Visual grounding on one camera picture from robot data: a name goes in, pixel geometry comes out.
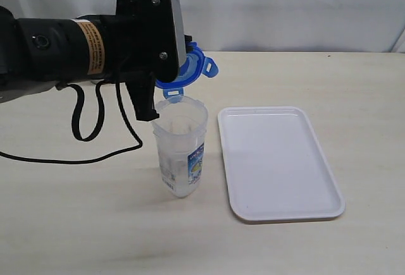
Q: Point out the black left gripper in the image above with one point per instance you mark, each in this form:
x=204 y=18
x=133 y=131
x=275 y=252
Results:
x=131 y=58

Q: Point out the blue container lid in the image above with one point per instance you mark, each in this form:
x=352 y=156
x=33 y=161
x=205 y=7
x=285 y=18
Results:
x=196 y=64

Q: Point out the stainless steel cup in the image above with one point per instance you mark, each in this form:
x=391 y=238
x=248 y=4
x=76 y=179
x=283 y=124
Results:
x=91 y=80

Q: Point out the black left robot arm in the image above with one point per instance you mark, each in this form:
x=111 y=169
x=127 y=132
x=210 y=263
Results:
x=38 y=54

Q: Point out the clear plastic container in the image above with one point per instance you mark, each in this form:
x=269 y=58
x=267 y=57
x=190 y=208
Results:
x=180 y=134

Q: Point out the white backdrop cloth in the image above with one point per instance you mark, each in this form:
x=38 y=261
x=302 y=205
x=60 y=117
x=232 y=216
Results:
x=263 y=25

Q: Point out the white plastic tray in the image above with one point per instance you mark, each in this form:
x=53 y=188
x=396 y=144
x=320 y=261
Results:
x=275 y=168

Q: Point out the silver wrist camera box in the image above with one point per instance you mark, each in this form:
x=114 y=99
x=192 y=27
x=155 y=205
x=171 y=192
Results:
x=165 y=36

